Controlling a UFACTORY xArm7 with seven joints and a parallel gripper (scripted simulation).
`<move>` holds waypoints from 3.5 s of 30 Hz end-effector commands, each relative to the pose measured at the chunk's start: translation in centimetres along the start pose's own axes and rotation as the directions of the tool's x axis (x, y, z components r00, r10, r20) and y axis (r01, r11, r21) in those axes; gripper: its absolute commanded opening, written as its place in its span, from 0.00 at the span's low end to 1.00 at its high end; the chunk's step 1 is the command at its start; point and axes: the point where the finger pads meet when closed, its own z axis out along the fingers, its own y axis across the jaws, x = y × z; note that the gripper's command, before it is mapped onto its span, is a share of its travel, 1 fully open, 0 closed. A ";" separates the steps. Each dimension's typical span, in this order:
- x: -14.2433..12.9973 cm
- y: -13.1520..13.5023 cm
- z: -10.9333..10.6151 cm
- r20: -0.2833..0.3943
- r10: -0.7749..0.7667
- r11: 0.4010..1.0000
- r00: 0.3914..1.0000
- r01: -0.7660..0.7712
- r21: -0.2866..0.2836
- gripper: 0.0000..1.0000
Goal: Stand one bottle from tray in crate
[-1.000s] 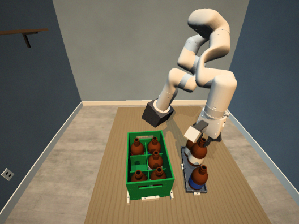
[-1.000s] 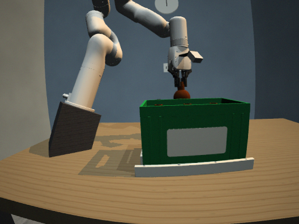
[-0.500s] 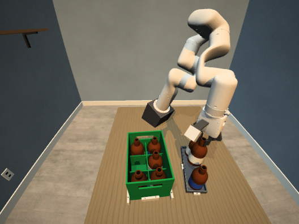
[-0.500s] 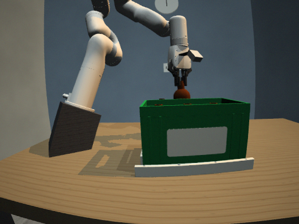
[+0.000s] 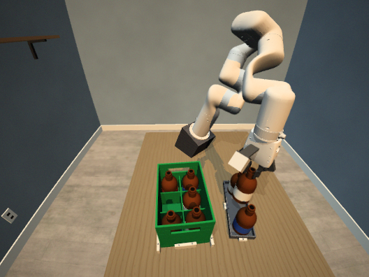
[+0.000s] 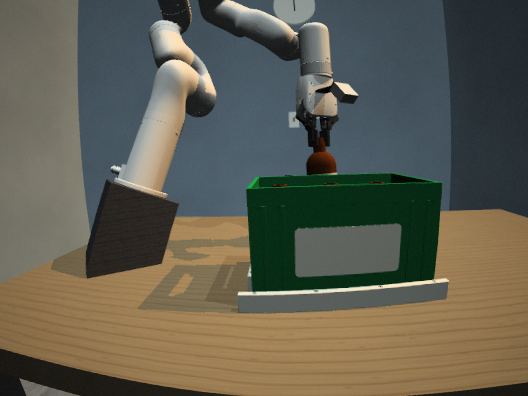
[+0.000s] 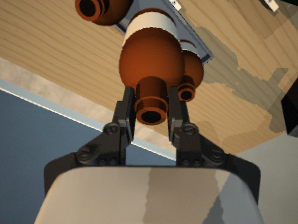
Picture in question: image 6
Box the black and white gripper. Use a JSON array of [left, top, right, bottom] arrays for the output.
[[295, 72, 339, 147]]

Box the dark green crate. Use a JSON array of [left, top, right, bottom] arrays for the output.
[[248, 173, 442, 292]]

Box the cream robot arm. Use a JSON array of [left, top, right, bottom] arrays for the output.
[[111, 0, 358, 198]]

